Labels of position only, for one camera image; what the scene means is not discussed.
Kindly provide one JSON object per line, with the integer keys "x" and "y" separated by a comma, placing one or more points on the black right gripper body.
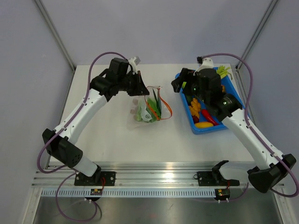
{"x": 192, "y": 87}

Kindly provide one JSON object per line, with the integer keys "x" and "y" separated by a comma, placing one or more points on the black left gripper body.
{"x": 131, "y": 83}

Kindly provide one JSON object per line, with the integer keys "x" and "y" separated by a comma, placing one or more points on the longan bunch with leaves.
{"x": 135, "y": 110}

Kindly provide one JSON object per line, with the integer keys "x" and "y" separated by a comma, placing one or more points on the green scallion bunch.
{"x": 158, "y": 104}

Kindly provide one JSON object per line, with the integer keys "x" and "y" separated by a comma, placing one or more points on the clear zip bag orange zipper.
{"x": 165, "y": 108}

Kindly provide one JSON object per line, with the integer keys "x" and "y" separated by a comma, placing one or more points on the napa cabbage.
{"x": 149, "y": 112}

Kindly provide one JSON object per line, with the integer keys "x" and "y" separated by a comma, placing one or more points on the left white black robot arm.
{"x": 60, "y": 142}

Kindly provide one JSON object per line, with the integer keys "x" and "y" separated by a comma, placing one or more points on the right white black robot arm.
{"x": 271, "y": 164}

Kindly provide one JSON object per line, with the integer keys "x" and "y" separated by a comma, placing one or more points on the light green leafy vegetable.
{"x": 223, "y": 71}

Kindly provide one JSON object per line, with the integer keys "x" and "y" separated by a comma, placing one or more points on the blue plastic bin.
{"x": 187, "y": 112}

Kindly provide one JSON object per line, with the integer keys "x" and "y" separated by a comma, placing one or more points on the orange ginger root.
{"x": 195, "y": 108}

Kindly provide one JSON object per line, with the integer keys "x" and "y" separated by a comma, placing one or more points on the red chili pepper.
{"x": 208, "y": 117}

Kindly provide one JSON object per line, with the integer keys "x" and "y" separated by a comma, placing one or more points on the dark purple fruit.
{"x": 195, "y": 119}

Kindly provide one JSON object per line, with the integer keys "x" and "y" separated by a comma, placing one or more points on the yellow mango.
{"x": 203, "y": 125}

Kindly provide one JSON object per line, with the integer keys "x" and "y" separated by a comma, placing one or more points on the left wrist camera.
{"x": 134, "y": 61}

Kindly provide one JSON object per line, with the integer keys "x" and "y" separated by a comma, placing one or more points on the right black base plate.
{"x": 209, "y": 178}

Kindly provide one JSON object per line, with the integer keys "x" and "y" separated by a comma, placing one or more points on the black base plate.
{"x": 106, "y": 178}
{"x": 209, "y": 178}

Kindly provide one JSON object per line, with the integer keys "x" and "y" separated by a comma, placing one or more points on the aluminium rail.
{"x": 136, "y": 175}

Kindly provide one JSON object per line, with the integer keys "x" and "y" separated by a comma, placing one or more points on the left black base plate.
{"x": 106, "y": 178}

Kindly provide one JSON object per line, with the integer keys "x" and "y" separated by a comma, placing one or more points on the white slotted cable duct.
{"x": 130, "y": 193}

